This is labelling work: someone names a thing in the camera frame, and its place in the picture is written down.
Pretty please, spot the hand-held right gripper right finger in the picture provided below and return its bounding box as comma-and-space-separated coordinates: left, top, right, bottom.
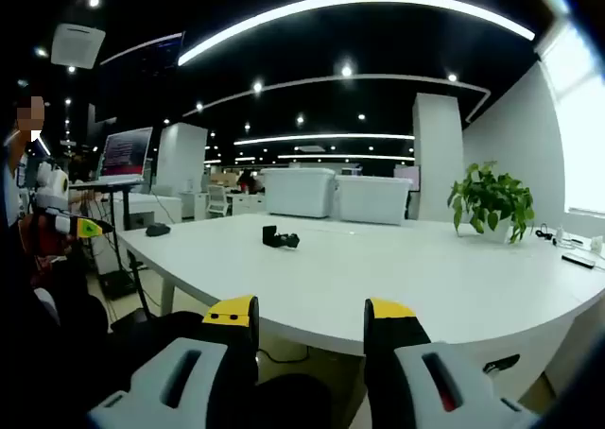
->
363, 298, 540, 429

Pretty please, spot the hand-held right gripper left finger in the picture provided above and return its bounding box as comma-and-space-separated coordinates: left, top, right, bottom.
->
89, 295, 260, 429

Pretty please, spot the black clamp fixture with clip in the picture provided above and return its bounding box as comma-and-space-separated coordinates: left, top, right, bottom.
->
262, 225, 301, 250

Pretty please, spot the white desk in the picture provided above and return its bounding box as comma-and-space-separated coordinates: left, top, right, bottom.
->
115, 213, 605, 404

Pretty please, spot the person's left hand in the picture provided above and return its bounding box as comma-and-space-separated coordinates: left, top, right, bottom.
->
19, 214, 72, 260

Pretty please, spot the monitor stand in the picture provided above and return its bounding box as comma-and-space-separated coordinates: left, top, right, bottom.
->
68, 176, 148, 230

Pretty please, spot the grey computer case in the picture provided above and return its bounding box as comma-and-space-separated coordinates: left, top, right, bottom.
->
130, 210, 157, 231

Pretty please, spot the monitor with pink screen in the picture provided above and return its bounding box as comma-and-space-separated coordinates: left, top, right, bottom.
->
97, 127, 155, 180

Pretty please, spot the white mesh office chair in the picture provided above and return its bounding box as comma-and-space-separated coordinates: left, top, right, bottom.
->
206, 184, 233, 217

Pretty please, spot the white ceiling air conditioner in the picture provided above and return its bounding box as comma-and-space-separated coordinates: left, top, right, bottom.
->
50, 23, 106, 67

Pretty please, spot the dark curved hanging screen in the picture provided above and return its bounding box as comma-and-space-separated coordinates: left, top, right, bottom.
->
96, 31, 186, 123

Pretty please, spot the black phone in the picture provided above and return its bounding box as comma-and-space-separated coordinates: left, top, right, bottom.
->
561, 252, 597, 269

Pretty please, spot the potted green plant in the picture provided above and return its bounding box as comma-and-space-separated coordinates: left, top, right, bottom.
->
447, 161, 537, 245

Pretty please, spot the tall white storage box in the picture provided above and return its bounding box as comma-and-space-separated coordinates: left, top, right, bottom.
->
260, 167, 337, 219

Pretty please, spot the wide white storage box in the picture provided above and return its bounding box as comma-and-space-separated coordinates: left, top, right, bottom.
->
334, 174, 412, 226

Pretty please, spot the long curved ceiling light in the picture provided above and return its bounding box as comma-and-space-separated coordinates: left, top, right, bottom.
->
177, 0, 537, 67

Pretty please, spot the black earphone cable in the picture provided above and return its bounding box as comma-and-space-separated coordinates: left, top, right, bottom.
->
535, 224, 568, 247

